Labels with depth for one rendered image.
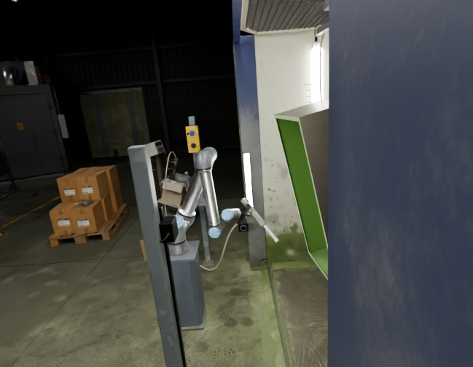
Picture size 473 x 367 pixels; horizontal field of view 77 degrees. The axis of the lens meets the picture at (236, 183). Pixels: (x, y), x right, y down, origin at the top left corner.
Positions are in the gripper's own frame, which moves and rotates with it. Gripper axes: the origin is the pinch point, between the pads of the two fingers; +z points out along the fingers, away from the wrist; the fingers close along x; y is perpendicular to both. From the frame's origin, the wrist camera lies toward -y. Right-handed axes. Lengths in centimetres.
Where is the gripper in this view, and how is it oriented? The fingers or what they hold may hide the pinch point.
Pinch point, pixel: (249, 211)
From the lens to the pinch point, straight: 264.9
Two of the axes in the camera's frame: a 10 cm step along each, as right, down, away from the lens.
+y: -6.3, 7.0, 3.2
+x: 5.9, 7.1, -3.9
